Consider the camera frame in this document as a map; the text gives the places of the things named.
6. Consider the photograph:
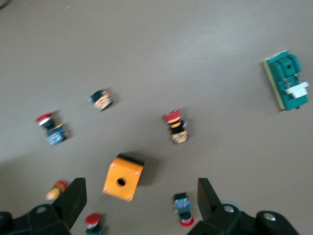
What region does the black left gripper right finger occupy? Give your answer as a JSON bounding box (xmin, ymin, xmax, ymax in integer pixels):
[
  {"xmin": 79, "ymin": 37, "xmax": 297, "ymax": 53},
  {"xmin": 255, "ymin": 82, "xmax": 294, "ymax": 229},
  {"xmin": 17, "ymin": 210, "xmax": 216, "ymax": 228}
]
[{"xmin": 187, "ymin": 177, "xmax": 301, "ymax": 235}]

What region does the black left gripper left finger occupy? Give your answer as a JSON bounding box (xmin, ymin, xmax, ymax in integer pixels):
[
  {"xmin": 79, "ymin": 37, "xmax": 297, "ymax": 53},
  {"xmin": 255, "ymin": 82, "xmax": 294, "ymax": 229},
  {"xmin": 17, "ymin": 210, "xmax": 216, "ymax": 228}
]
[{"xmin": 0, "ymin": 177, "xmax": 88, "ymax": 235}]

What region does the green load switch white lever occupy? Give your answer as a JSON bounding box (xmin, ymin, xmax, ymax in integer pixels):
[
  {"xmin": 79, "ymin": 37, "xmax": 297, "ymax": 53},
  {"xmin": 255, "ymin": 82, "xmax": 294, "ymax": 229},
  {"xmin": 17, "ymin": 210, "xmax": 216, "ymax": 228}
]
[{"xmin": 262, "ymin": 50, "xmax": 310, "ymax": 113}]

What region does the red yellow button head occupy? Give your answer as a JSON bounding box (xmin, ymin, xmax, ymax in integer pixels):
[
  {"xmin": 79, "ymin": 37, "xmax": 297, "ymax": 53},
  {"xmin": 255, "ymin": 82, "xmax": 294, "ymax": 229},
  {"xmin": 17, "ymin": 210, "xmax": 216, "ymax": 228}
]
[{"xmin": 45, "ymin": 180, "xmax": 68, "ymax": 201}]

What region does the red pushbutton blue contact block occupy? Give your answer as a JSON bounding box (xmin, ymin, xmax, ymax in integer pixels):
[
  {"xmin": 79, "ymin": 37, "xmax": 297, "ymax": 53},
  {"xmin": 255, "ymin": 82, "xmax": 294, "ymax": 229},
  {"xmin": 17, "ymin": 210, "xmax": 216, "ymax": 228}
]
[
  {"xmin": 35, "ymin": 112, "xmax": 68, "ymax": 147},
  {"xmin": 172, "ymin": 192, "xmax": 196, "ymax": 227}
]

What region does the red mushroom button blue block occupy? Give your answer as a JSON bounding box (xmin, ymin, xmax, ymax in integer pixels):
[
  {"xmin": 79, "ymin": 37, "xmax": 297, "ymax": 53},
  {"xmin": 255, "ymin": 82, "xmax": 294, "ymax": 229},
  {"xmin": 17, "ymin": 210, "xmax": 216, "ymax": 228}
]
[{"xmin": 84, "ymin": 212, "xmax": 103, "ymax": 235}]

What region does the red emergency button orange block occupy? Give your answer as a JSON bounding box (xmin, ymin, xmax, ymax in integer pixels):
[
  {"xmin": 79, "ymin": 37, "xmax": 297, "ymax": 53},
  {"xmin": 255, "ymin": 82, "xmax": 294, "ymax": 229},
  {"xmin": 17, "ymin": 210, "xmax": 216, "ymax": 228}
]
[{"xmin": 162, "ymin": 109, "xmax": 190, "ymax": 145}]

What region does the orange contact block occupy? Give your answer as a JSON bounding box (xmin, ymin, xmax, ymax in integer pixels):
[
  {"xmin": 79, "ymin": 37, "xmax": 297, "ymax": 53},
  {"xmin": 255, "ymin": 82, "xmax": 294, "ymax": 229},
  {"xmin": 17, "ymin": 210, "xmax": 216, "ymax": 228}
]
[{"xmin": 87, "ymin": 88, "xmax": 114, "ymax": 113}]

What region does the brown table cover sheet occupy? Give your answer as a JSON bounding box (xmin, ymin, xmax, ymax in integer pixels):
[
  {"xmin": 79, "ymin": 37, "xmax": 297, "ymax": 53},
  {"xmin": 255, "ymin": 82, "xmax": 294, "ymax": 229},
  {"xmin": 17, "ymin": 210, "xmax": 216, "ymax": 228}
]
[{"xmin": 0, "ymin": 0, "xmax": 313, "ymax": 235}]

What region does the orange button enclosure box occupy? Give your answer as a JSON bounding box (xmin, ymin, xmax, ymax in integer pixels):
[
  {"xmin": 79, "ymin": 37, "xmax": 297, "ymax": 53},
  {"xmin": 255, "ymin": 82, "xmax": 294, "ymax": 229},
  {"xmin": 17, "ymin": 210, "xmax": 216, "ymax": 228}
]
[{"xmin": 102, "ymin": 153, "xmax": 145, "ymax": 203}]

